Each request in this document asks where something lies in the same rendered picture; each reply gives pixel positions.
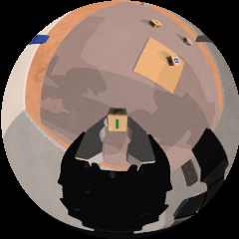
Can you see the wooden letter block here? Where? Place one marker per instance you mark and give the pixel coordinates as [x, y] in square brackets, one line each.
[155, 24]
[187, 41]
[173, 61]
[117, 119]

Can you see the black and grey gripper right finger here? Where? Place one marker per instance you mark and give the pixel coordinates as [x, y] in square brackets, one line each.
[146, 153]

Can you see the orange flat mat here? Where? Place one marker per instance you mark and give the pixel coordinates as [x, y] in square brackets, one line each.
[153, 65]

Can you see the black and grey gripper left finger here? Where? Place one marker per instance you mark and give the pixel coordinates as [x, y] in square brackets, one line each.
[86, 149]

